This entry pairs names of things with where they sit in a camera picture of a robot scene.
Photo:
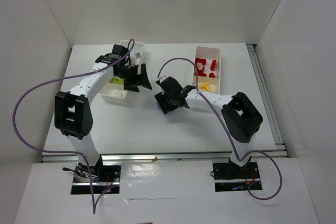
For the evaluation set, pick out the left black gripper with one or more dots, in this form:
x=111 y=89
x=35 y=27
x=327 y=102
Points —
x=135 y=77

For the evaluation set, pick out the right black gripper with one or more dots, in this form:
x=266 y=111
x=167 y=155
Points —
x=169 y=100

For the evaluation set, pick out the green 2x3 lego brick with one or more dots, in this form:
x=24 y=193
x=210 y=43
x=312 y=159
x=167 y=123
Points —
x=117 y=80

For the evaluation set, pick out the white lego brick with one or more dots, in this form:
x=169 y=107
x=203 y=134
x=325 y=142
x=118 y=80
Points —
x=119 y=95

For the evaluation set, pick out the red 2x2 lego brick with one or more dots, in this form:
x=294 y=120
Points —
x=212 y=75

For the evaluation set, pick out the red 2x4 lego brick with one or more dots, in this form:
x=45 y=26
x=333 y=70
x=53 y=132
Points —
x=213 y=65

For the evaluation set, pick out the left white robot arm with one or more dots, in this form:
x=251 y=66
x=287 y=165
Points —
x=73 y=115

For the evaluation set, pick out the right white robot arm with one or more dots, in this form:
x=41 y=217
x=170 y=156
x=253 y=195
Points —
x=238 y=116

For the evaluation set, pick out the left white divided bin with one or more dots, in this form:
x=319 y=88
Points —
x=109 y=89

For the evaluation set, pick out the white divided bin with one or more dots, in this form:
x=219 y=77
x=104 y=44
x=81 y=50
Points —
x=210 y=54
x=109 y=89

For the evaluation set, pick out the right white divided bin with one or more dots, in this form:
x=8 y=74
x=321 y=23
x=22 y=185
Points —
x=210 y=54

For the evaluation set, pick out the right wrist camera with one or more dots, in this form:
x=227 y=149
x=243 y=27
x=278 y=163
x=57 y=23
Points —
x=161 y=79

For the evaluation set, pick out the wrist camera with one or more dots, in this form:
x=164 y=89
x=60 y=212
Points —
x=135 y=58
x=161 y=79

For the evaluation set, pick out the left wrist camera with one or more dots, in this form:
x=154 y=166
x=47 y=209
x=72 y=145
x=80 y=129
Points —
x=135 y=58

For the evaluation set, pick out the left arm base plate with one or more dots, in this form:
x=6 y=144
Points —
x=108 y=181

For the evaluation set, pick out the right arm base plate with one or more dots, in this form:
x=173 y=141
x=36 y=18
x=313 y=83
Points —
x=226 y=179

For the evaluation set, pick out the aluminium rail front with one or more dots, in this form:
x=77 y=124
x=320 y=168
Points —
x=141 y=157

